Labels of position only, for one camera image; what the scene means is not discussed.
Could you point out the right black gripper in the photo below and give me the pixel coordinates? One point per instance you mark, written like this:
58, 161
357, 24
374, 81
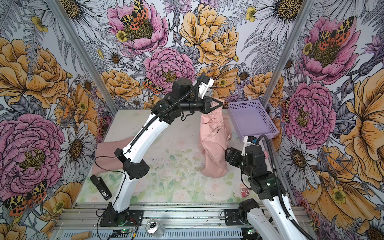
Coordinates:
233, 154

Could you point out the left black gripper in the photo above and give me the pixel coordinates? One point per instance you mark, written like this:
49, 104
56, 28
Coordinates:
206, 107

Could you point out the pink garment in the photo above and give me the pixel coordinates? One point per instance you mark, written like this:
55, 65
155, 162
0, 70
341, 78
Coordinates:
215, 134

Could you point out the lavender plastic laundry basket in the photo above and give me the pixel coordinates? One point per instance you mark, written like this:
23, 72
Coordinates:
249, 118

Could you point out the pink printed t-shirt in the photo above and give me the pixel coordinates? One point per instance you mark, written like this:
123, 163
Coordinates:
105, 156

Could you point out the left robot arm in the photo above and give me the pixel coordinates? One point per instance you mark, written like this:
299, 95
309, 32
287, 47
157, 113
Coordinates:
134, 166

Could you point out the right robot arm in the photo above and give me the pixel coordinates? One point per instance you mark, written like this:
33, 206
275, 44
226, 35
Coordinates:
282, 223

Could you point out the small pink red toy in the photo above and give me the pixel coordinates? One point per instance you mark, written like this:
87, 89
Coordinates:
245, 192

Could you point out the silver drink can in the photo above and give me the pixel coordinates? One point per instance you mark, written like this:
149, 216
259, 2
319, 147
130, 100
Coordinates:
155, 228

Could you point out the black handheld device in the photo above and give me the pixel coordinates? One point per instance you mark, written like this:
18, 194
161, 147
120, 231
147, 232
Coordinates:
99, 183

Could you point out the wooden block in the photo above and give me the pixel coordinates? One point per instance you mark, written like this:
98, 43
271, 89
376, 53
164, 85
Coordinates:
82, 236

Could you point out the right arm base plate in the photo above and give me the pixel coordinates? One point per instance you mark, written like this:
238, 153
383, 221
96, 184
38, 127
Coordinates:
232, 218

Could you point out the white perforated cable duct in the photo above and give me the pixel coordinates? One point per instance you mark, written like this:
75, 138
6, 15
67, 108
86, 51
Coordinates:
170, 234

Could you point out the aluminium frame rail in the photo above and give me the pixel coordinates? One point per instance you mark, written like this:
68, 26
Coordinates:
177, 215

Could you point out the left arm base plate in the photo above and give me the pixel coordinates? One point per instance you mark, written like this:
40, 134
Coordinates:
132, 217

